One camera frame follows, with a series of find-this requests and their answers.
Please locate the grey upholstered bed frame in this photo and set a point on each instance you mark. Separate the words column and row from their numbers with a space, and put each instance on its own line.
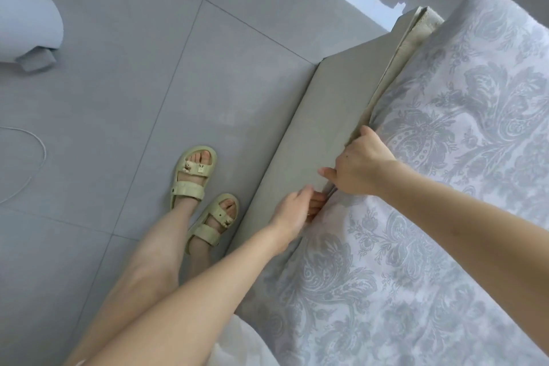
column 309, row 121

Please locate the person's left fingers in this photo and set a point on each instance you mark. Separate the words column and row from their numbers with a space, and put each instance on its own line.
column 317, row 205

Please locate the white grey floral bedsheet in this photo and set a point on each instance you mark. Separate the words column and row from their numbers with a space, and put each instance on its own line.
column 429, row 228

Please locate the person's right leg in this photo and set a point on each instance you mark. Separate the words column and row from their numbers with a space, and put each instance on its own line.
column 201, row 258

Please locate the person's left forearm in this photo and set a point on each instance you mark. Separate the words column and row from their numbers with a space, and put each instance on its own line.
column 193, row 297

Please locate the white appliance with grey foot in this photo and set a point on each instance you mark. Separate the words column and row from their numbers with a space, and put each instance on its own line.
column 25, row 22

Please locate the white garment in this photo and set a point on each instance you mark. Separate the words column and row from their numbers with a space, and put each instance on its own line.
column 246, row 344

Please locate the person's right thumb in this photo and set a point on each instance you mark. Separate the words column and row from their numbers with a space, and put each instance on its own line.
column 329, row 173

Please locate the person's right hand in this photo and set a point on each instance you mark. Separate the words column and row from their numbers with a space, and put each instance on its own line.
column 362, row 168

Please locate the person's left leg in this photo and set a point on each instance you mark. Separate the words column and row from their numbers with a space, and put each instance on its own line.
column 150, row 258

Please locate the pale green sandal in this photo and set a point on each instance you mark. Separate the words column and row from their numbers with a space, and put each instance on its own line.
column 212, row 226
column 191, row 183

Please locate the cream mattress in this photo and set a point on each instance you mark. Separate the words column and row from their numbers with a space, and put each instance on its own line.
column 411, row 44

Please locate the person's right forearm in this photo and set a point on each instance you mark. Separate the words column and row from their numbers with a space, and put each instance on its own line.
column 467, row 232

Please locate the person's leg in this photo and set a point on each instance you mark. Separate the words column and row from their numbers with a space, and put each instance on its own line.
column 201, row 258
column 150, row 258

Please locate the person's left hand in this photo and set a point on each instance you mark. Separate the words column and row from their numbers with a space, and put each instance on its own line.
column 290, row 213

